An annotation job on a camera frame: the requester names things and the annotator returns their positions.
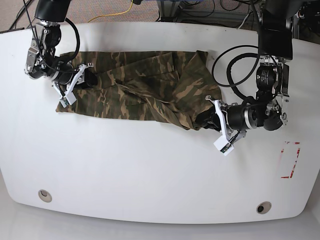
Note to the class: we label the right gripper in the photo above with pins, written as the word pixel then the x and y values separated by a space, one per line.
pixel 67 77

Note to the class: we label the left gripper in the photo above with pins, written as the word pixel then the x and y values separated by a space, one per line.
pixel 234 117

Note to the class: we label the camouflage t-shirt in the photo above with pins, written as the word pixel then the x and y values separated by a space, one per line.
pixel 163 86

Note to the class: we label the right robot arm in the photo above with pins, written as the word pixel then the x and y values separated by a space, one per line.
pixel 46 35

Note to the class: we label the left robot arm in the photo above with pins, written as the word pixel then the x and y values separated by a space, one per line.
pixel 265 109

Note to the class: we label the red tape marking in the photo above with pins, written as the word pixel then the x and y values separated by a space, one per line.
pixel 288 159

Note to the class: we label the grey metal stand base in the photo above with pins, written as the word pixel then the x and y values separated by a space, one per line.
pixel 169 10

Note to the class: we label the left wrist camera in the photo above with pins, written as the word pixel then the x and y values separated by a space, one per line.
pixel 224 145

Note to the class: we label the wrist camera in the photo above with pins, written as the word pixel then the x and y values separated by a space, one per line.
pixel 224 145
pixel 68 100

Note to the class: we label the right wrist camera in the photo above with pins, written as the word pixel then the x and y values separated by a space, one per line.
pixel 68 100

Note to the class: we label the right table cable grommet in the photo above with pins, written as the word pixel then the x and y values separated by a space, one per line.
pixel 264 207

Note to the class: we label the table cable grommet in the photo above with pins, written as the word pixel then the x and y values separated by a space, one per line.
pixel 264 207
pixel 45 196

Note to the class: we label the left table cable grommet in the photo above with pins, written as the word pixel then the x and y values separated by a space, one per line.
pixel 45 196

